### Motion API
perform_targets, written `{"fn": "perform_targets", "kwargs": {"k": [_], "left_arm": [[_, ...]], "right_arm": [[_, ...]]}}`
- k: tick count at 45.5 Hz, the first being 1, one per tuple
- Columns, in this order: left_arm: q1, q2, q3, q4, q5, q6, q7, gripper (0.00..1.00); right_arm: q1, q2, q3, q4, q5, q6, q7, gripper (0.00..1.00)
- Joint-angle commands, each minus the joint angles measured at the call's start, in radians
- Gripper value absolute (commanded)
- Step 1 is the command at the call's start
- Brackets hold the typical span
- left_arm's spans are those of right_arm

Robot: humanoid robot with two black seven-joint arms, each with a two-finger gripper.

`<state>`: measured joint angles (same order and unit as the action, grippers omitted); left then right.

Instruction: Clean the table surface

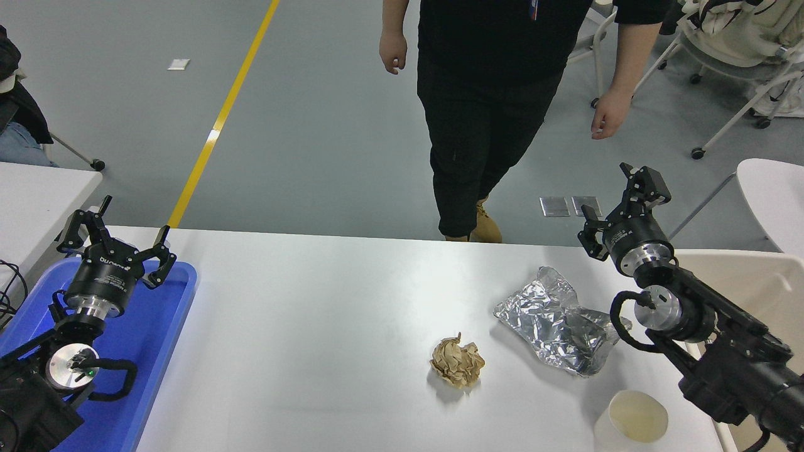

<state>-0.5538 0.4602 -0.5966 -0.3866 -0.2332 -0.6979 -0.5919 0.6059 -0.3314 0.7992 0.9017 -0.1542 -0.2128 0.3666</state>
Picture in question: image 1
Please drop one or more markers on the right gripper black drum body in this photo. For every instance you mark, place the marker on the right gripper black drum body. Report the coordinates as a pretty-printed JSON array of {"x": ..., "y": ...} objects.
[{"x": 631, "y": 235}]

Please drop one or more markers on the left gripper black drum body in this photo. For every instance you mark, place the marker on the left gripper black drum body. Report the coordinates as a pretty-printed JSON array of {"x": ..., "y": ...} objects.
[{"x": 103, "y": 276}]

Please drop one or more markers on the silver foil tray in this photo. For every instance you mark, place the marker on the silver foil tray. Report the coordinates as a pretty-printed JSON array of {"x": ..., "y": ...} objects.
[{"x": 553, "y": 326}]

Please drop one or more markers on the tan paper ball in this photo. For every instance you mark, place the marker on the tan paper ball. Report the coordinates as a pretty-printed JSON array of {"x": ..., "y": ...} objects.
[{"x": 458, "y": 363}]

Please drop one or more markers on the white paper cup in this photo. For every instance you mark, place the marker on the white paper cup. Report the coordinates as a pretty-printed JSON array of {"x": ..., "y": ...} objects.
[{"x": 637, "y": 417}]

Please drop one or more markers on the standing person's right forearm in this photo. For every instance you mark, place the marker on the standing person's right forearm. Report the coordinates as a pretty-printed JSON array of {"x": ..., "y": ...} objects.
[{"x": 394, "y": 16}]

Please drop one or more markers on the standing person's left forearm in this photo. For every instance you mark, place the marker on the standing person's left forearm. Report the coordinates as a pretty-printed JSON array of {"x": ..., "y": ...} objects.
[{"x": 631, "y": 59}]

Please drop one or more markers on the standing person's left hand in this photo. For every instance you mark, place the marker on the standing person's left hand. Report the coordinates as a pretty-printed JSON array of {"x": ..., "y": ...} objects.
[{"x": 610, "y": 113}]

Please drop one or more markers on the standing person's right hand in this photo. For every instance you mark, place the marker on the standing person's right hand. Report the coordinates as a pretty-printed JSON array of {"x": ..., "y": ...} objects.
[{"x": 394, "y": 53}]

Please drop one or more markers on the metal floor plate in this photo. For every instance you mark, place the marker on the metal floor plate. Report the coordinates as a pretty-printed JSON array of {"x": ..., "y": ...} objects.
[
  {"x": 590, "y": 201},
  {"x": 554, "y": 206}
]

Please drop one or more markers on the white side table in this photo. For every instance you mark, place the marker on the white side table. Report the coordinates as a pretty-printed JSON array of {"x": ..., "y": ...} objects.
[{"x": 38, "y": 201}]

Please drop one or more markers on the grey wheeled chair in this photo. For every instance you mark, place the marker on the grey wheeled chair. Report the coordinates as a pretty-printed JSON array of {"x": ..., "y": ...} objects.
[{"x": 98, "y": 165}]

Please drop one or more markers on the blue plastic tray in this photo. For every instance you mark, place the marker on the blue plastic tray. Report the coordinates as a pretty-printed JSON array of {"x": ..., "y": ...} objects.
[{"x": 144, "y": 364}]

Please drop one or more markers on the empty grey white-framed chair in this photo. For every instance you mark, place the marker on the empty grey white-framed chair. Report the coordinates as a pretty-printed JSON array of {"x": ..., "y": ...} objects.
[{"x": 595, "y": 102}]

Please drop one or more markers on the white rounded table with leg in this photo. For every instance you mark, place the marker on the white rounded table with leg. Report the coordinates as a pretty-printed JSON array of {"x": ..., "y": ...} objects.
[{"x": 772, "y": 194}]

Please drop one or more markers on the seated person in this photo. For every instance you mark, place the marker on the seated person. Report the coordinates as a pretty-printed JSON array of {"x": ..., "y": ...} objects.
[{"x": 19, "y": 107}]

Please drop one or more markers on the large pale plastic bin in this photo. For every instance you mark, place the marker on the large pale plastic bin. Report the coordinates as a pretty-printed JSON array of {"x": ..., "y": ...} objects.
[{"x": 760, "y": 285}]

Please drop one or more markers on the yellow floor tape line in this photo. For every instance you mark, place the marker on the yellow floor tape line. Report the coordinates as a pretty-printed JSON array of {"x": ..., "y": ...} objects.
[{"x": 217, "y": 125}]

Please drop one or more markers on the white-framed chair holding jacket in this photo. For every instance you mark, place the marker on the white-framed chair holding jacket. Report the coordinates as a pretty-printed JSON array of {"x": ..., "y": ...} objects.
[{"x": 722, "y": 68}]

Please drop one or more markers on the standing person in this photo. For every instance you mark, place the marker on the standing person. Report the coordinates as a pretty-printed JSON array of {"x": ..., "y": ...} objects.
[{"x": 483, "y": 125}]

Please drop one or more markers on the white patterned cloth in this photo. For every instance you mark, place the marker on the white patterned cloth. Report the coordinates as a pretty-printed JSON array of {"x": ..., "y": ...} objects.
[{"x": 785, "y": 100}]

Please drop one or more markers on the cream jacket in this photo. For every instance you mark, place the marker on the cream jacket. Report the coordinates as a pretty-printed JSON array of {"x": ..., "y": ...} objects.
[{"x": 735, "y": 31}]

